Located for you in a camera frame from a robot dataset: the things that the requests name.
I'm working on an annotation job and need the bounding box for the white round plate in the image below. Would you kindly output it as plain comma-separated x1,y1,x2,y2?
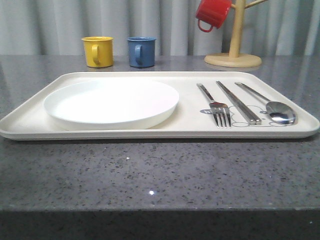
43,79,180,131

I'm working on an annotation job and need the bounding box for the steel spoon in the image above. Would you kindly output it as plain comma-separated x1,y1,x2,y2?
234,82,297,125

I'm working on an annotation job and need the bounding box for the cream rabbit serving tray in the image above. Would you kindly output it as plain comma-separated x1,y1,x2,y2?
0,71,320,140

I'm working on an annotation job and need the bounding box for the blue enamel mug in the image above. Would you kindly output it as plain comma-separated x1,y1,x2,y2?
127,36,156,68

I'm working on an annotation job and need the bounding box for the yellow enamel mug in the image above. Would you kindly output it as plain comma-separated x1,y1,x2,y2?
81,36,114,68

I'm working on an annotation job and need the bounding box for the wooden mug tree stand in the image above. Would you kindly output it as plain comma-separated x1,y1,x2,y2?
204,0,266,68

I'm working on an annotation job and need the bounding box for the red enamel mug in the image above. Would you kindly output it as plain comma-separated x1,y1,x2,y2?
195,0,232,33

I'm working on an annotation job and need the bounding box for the grey curtain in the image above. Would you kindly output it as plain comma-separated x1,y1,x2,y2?
0,0,320,57

